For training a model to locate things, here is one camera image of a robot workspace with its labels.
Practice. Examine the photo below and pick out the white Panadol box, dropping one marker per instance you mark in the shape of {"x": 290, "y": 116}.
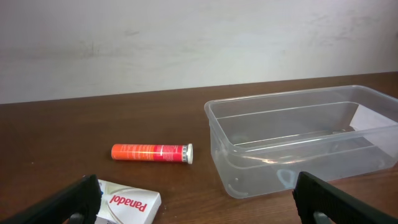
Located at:
{"x": 126, "y": 205}

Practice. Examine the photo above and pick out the orange effervescent tablet tube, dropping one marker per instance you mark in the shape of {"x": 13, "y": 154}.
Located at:
{"x": 158, "y": 153}

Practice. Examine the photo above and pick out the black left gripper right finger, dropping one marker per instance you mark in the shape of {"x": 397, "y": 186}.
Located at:
{"x": 319, "y": 202}

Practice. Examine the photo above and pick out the clear plastic container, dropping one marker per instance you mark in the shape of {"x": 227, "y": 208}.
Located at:
{"x": 261, "y": 143}

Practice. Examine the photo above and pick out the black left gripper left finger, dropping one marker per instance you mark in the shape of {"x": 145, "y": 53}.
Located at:
{"x": 78, "y": 203}

